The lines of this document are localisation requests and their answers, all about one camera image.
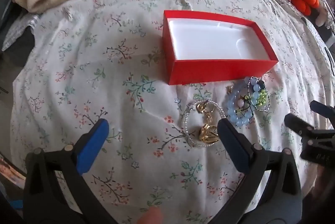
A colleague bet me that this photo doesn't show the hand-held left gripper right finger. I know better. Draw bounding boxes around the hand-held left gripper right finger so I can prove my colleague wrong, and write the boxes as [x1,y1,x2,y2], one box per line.
[209,118,304,224]

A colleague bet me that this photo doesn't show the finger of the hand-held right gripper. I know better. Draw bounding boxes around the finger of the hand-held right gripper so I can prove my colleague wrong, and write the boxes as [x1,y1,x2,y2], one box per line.
[284,113,316,142]
[309,100,335,121]

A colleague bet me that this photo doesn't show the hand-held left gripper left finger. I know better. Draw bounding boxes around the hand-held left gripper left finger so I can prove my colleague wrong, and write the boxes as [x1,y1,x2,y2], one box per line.
[22,118,116,224]

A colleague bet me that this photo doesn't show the gold rings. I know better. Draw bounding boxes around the gold rings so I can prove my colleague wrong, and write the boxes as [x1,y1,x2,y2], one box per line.
[200,123,221,144]

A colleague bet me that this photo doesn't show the blue bead bracelet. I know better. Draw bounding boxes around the blue bead bracelet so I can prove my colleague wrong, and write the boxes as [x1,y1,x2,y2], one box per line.
[227,77,262,127]

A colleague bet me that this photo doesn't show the green bead bracelet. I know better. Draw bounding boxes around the green bead bracelet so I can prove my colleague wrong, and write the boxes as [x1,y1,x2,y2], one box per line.
[236,86,268,115]

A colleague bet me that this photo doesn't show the rhinestone bangle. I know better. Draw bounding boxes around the rhinestone bangle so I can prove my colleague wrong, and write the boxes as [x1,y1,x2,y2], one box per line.
[182,100,227,147]

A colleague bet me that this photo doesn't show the red cardboard box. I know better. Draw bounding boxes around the red cardboard box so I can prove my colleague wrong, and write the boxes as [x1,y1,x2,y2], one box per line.
[162,10,279,86]

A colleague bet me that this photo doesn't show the person's left hand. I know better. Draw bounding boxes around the person's left hand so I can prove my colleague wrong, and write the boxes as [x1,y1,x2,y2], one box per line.
[137,207,163,224]

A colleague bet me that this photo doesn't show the floral bed sheet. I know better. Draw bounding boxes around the floral bed sheet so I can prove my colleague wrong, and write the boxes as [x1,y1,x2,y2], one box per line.
[9,0,333,224]

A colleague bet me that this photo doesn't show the grey checkered sheet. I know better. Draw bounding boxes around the grey checkered sheet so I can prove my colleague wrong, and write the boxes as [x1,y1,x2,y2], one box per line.
[1,13,42,52]

